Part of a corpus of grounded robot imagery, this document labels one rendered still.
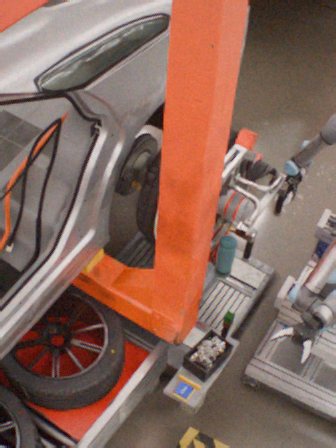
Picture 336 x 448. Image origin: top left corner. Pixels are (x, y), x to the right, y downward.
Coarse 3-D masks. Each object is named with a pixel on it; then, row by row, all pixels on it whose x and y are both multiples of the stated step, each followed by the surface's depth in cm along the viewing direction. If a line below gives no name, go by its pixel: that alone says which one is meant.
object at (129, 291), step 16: (96, 272) 295; (112, 272) 295; (128, 272) 292; (144, 272) 285; (80, 288) 306; (96, 288) 296; (112, 288) 290; (128, 288) 282; (144, 288) 274; (112, 304) 298; (128, 304) 288; (144, 304) 284; (144, 320) 290
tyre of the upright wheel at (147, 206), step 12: (228, 144) 289; (156, 156) 282; (156, 168) 281; (240, 168) 327; (156, 180) 282; (144, 192) 285; (156, 192) 282; (144, 204) 287; (156, 204) 285; (144, 216) 292; (144, 228) 299; (156, 228) 292
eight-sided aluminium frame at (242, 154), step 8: (232, 152) 287; (240, 152) 288; (248, 152) 293; (240, 160) 287; (248, 160) 311; (232, 168) 283; (248, 168) 315; (224, 176) 277; (248, 176) 318; (240, 184) 325; (216, 224) 325; (224, 224) 325; (224, 232) 324; (216, 240) 318
